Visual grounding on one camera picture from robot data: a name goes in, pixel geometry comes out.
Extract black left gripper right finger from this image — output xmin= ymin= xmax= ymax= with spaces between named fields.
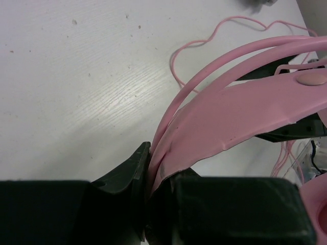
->
xmin=147 ymin=169 xmax=318 ymax=244

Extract pink headphones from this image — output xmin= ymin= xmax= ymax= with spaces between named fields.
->
xmin=147 ymin=36 xmax=326 ymax=244

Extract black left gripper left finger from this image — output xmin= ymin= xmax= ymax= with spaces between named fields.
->
xmin=1 ymin=142 xmax=150 ymax=244

